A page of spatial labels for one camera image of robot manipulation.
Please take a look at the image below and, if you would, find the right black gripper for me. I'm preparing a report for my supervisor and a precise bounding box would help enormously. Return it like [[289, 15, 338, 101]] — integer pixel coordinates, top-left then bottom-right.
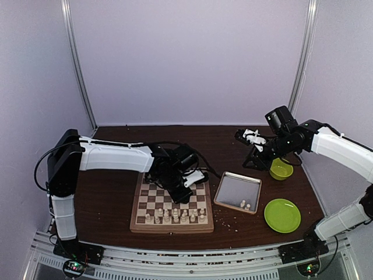
[[242, 132, 297, 171]]

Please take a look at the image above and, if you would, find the white chess piece five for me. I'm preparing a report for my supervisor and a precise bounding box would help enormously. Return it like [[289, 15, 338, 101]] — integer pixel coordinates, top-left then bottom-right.
[[173, 208, 180, 223]]

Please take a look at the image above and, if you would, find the white chess piece three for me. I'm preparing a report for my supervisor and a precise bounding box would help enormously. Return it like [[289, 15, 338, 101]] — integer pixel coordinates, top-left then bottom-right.
[[181, 209, 188, 223]]

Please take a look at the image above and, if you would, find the white chess piece seven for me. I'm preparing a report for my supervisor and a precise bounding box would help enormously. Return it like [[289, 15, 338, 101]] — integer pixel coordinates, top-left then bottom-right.
[[189, 209, 198, 223]]

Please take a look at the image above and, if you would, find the white chess piece one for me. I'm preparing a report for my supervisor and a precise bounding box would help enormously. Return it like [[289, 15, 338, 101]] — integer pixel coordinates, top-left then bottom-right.
[[163, 209, 170, 223]]

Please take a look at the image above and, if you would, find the white chess piece four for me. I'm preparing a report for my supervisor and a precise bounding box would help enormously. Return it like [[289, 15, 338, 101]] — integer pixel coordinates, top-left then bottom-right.
[[198, 208, 205, 223]]

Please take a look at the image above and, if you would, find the metal tray with wood rim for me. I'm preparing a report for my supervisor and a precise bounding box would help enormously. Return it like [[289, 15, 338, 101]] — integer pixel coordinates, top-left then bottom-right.
[[213, 171, 262, 215]]

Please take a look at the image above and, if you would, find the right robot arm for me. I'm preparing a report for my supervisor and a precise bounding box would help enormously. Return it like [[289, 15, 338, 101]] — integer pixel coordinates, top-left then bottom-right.
[[235, 106, 372, 258]]

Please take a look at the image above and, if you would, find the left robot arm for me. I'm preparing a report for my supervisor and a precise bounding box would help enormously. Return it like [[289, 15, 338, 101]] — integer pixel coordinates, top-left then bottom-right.
[[41, 129, 208, 259]]

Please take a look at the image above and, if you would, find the wooden chess board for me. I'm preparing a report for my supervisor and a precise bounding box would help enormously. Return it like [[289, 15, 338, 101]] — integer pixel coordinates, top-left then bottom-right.
[[129, 174, 214, 234]]

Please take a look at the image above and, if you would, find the white pieces pile in tray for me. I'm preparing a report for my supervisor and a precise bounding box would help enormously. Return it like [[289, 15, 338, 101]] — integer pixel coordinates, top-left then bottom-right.
[[240, 200, 251, 211]]

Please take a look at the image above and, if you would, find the small green bowl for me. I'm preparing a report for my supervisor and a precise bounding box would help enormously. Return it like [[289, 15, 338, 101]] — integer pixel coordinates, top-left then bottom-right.
[[269, 158, 294, 181]]

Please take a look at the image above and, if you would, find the green plate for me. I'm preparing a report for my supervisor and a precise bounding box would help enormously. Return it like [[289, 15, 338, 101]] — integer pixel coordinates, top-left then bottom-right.
[[264, 198, 301, 234]]

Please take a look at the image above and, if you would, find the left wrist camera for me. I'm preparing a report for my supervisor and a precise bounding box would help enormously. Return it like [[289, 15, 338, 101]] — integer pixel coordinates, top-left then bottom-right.
[[182, 170, 209, 188]]

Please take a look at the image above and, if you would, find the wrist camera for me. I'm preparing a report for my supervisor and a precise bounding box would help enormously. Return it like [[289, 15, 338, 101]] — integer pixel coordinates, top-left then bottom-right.
[[234, 129, 267, 152], [182, 170, 209, 188]]

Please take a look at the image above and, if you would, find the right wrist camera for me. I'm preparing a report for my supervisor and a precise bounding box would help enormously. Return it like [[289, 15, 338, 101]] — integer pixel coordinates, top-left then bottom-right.
[[234, 129, 267, 152]]

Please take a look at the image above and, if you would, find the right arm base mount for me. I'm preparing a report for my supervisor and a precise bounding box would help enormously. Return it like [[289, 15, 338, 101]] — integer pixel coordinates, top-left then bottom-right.
[[278, 230, 329, 264]]

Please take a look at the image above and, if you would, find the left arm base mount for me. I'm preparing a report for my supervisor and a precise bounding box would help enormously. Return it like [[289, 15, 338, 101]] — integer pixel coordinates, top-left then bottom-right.
[[53, 239, 104, 265]]

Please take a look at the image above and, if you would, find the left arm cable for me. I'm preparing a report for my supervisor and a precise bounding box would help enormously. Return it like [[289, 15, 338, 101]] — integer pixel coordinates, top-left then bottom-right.
[[34, 141, 222, 193]]

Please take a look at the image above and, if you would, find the right aluminium corner post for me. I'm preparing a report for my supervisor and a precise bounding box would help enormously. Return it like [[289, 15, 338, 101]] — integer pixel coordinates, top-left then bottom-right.
[[288, 0, 319, 115]]

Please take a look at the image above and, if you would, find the aluminium corner post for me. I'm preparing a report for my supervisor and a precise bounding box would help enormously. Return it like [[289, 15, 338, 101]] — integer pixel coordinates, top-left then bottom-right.
[[288, 0, 319, 115], [61, 0, 98, 131]]

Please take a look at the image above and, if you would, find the aluminium front rail frame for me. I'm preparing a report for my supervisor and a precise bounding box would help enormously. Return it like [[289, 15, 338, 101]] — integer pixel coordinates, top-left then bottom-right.
[[23, 229, 356, 280]]

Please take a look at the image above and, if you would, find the left aluminium corner post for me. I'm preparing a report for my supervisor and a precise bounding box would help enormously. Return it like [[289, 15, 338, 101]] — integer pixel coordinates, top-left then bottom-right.
[[61, 0, 98, 131]]

